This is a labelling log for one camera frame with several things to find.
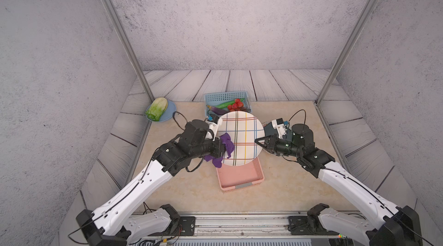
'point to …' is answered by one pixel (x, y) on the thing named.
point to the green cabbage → (157, 108)
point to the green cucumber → (226, 104)
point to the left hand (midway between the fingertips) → (230, 143)
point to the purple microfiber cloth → (228, 146)
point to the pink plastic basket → (231, 178)
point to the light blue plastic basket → (220, 98)
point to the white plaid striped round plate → (244, 128)
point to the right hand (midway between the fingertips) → (256, 142)
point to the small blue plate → (169, 112)
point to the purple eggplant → (216, 111)
